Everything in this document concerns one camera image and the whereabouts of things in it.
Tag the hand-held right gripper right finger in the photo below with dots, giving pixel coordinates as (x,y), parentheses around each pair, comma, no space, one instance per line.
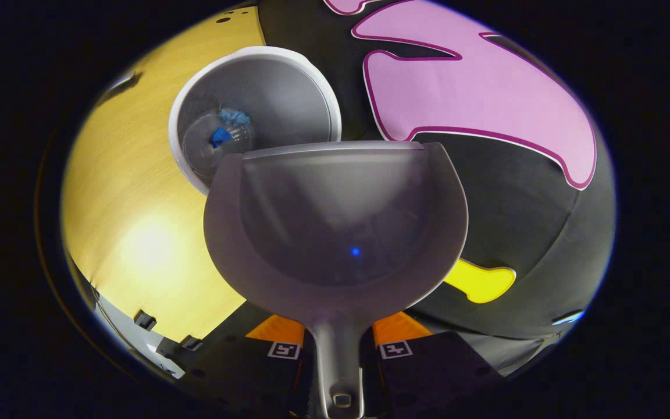
(428,372)

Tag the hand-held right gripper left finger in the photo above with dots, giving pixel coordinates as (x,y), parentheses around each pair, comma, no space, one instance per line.
(242,372)

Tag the grey dustpan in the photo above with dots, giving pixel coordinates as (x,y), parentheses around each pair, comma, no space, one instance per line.
(335,221)

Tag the light blue paper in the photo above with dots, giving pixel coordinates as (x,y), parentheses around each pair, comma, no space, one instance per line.
(235,116)

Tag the white ribbed garbage bin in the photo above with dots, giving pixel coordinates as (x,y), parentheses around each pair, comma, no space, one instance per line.
(288,99)

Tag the small black bracket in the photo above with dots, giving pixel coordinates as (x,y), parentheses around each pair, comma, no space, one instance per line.
(145,319)
(191,342)

